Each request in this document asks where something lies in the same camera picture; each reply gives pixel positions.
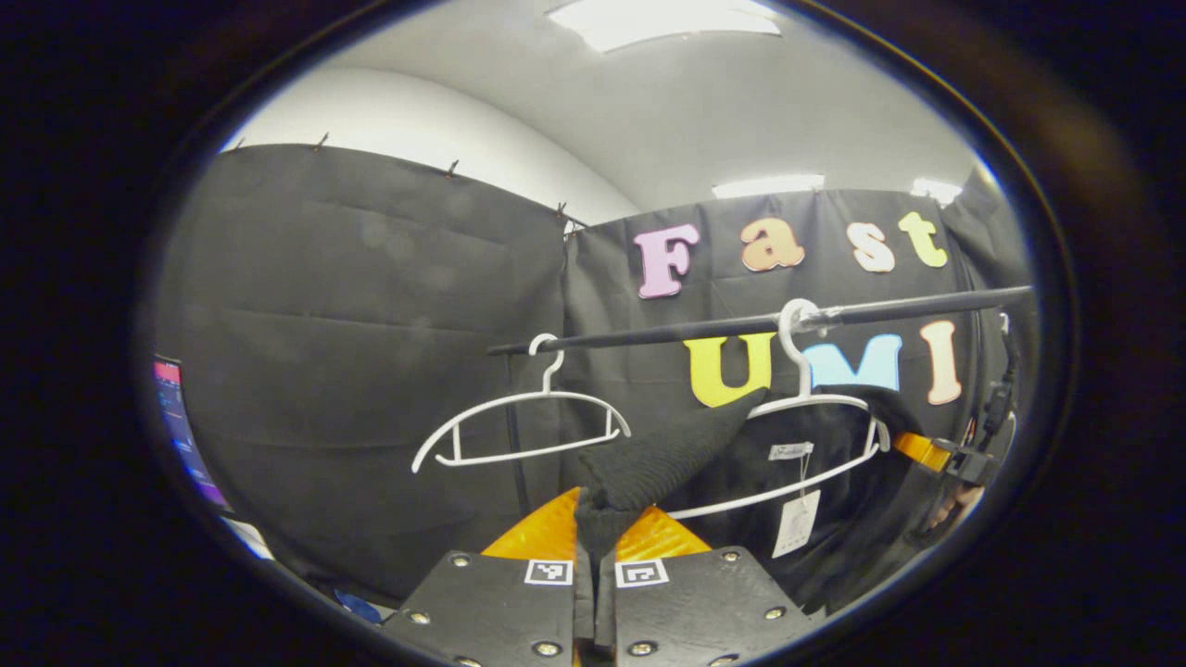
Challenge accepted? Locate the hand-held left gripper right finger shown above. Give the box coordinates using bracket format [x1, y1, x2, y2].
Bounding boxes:
[593, 505, 816, 667]

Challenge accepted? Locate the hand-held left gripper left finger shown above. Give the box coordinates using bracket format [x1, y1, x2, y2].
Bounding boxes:
[383, 486, 594, 667]

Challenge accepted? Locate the white clothes hanger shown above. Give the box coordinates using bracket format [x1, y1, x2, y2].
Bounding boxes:
[411, 333, 633, 474]
[667, 298, 892, 522]

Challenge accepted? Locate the black jacket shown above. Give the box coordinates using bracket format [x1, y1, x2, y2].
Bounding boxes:
[574, 384, 974, 612]

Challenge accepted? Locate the black clothes rack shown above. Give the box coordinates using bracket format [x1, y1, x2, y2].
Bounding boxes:
[486, 285, 1034, 520]

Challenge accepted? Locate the small blue object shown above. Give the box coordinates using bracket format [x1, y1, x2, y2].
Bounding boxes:
[334, 590, 383, 624]

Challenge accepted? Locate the white flat object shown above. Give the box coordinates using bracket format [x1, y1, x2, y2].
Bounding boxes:
[222, 517, 276, 561]

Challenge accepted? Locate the black backdrop cloth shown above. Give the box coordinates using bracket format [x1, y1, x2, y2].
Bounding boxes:
[153, 144, 1034, 603]

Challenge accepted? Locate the computer monitor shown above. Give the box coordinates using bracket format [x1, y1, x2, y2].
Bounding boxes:
[153, 357, 233, 512]

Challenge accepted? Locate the large ceiling light panel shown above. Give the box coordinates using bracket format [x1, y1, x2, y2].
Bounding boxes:
[547, 0, 782, 54]

